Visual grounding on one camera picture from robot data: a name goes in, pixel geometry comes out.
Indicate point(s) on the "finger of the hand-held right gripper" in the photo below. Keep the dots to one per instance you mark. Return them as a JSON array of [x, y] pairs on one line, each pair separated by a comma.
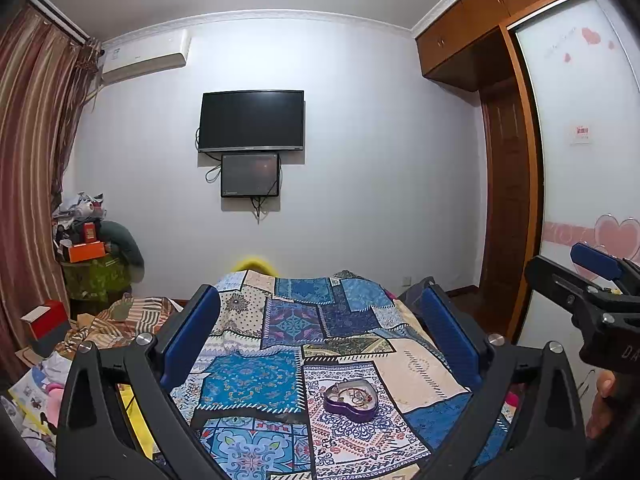
[[595, 259], [555, 280]]

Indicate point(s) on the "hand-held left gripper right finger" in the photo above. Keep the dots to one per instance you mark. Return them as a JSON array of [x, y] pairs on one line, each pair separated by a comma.
[[450, 340]]

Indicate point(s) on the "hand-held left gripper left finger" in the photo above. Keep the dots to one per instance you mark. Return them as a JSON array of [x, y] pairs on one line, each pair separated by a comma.
[[192, 335]]

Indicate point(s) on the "pile of beaded jewelry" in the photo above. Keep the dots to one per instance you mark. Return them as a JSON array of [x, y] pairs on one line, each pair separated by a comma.
[[355, 396]]

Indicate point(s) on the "purple heart-shaped tin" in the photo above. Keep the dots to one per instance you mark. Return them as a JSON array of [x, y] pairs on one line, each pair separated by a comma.
[[350, 407]]

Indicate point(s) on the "person's right hand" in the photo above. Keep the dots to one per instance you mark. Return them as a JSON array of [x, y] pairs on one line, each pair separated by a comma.
[[602, 402]]

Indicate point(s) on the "striped patterned bedsheet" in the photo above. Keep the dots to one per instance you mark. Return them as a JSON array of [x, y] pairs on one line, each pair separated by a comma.
[[145, 312]]

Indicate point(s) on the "dark grey bag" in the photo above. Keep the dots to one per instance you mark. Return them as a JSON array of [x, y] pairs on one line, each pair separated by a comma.
[[415, 291]]

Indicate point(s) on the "white sliding door with hearts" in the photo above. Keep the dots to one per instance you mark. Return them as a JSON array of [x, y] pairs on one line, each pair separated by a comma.
[[575, 185]]

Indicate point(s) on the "pink cloth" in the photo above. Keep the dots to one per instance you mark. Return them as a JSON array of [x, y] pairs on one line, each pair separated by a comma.
[[511, 401]]

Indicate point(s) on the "yellow plastic object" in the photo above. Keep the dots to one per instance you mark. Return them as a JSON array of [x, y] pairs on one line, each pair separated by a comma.
[[255, 265]]

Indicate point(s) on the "yellow cloth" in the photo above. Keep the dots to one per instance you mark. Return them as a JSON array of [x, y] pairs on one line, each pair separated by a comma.
[[131, 410]]

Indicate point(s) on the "wooden room door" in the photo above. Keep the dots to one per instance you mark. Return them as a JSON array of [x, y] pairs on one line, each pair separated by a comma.
[[502, 190]]

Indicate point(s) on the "dark green jacket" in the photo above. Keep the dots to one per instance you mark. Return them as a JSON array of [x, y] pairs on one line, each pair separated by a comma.
[[125, 250]]

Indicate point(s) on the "green patterned cloth cover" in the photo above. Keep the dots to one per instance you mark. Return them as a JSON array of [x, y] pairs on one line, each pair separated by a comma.
[[95, 280]]

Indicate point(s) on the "patchwork blanket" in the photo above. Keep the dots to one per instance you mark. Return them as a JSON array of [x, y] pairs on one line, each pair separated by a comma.
[[310, 330]]

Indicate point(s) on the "paper note with red print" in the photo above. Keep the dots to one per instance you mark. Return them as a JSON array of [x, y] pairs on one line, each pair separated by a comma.
[[581, 133]]

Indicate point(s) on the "orange box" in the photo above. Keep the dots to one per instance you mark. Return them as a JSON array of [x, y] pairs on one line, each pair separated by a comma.
[[86, 252]]

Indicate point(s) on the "small red box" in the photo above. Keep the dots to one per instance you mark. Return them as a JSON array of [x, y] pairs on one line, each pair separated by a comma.
[[90, 232]]

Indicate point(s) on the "red and white box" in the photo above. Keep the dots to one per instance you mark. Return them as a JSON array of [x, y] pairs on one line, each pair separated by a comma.
[[46, 321]]

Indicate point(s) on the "heap of bags and papers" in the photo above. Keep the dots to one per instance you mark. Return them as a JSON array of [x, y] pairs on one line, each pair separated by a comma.
[[75, 212]]

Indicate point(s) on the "pile of printed papers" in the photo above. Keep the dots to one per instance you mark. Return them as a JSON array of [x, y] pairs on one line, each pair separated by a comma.
[[32, 400]]

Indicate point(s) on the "striped curtain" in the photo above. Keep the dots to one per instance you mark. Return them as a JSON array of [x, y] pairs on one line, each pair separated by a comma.
[[35, 160]]

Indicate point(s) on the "wooden wardrobe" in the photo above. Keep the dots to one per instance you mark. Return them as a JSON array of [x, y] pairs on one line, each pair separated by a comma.
[[460, 25]]

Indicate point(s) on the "white air conditioner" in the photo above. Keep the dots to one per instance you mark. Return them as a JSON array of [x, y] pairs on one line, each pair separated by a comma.
[[145, 57]]

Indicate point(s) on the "white wall socket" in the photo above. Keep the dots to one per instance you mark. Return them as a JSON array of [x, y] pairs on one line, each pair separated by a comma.
[[407, 280]]

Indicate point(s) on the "small black wall monitor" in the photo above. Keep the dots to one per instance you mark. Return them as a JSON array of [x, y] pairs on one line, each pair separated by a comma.
[[250, 175]]

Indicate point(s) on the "black wall television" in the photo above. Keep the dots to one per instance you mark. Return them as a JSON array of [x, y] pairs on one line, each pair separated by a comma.
[[251, 120]]

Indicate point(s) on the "curtain rail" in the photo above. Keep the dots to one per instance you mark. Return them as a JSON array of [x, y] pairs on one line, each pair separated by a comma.
[[62, 17]]

